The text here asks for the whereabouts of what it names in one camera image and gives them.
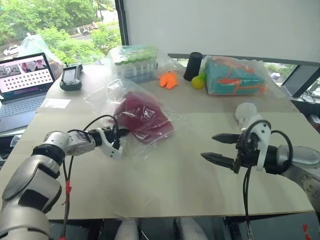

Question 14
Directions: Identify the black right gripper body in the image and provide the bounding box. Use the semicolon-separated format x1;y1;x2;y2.
232;132;261;175

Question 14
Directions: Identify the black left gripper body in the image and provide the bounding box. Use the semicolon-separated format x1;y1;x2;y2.
101;126;122;151

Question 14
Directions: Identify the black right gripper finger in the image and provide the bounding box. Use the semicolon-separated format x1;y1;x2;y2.
200;152;238;171
211;133;241;145

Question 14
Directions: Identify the clear plastic bag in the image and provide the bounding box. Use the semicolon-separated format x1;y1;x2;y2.
83;78;192;161

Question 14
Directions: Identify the dark red cap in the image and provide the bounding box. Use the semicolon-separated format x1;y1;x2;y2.
112;91;175;146

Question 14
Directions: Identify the clear bag around teal box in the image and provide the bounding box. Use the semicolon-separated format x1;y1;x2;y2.
199;54;273;98

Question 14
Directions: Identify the bag of green-capped bottles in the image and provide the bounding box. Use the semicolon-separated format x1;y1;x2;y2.
103;44;187;85

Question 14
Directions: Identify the white translucent plastic bag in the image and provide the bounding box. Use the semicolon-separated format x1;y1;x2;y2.
18;32;65;79

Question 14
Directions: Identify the white crumpled ball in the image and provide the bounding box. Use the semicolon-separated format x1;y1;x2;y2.
233;101;264;127

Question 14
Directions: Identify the teal and orange box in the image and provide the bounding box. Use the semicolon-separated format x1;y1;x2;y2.
205;56;268;97

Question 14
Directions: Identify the yellow-green pear toy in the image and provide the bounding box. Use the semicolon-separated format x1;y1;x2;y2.
191;72;208;90

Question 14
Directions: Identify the white paper sheet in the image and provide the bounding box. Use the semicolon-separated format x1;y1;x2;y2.
39;98;72;110

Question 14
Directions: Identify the orange octopus toy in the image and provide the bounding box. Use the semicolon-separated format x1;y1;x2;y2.
157;71;181;89

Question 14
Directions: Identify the black handheld controller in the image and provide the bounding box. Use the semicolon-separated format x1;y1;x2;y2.
59;64;84;92

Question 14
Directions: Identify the green-capped test tube box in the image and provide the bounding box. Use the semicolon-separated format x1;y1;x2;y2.
113;44;159;79

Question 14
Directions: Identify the white rounded shape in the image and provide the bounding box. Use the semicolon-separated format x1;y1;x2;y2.
116;217;140;240
174;217;209;240

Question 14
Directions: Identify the black cylinder speaker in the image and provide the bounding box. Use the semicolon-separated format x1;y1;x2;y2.
183;51;203;82

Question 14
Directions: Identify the dark leaning panel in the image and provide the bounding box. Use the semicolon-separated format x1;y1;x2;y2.
281;64;320;99

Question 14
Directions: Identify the grey laptop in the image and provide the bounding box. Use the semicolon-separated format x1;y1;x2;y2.
0;52;57;134

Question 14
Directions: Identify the white parked car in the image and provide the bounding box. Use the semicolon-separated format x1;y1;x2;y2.
2;44;21;57

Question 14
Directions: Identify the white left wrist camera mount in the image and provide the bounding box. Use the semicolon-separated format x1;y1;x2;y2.
96;127;125;161

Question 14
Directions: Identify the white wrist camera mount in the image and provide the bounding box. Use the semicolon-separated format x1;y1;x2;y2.
96;127;125;161
249;115;273;172

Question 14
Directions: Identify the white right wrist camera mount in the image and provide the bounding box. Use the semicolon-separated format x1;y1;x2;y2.
249;115;273;172

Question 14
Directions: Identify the black cable bundle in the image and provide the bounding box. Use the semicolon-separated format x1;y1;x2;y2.
301;88;320;105

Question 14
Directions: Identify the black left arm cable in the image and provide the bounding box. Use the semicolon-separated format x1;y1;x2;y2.
59;114;121;240

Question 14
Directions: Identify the black window frame post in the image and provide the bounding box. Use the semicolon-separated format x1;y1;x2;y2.
114;0;130;47

